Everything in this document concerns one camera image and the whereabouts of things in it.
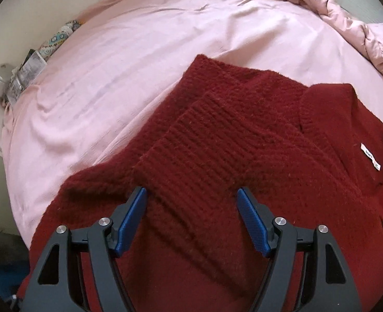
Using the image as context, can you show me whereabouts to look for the dark red knit cardigan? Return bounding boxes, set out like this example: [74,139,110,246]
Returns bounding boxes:
[29,55,383,311]

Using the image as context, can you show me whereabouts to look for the pink bed sheet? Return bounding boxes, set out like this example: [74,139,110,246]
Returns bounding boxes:
[1,0,383,244]

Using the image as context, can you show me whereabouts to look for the patterned cloth at bedside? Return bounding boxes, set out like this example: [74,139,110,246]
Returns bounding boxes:
[37,20,82,61]

